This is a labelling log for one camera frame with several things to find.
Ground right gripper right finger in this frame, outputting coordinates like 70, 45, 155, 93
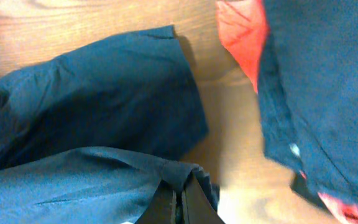
181, 174, 224, 224

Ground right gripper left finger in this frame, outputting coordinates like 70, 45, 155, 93
135, 180, 177, 224

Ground navy blue shorts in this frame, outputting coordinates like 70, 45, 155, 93
0, 26, 219, 223

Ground black white garment under pile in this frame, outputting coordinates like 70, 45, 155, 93
288, 141, 329, 213

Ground navy shorts in pile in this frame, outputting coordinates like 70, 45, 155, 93
257, 0, 358, 209

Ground red garment in pile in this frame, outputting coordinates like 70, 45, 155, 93
215, 0, 358, 224

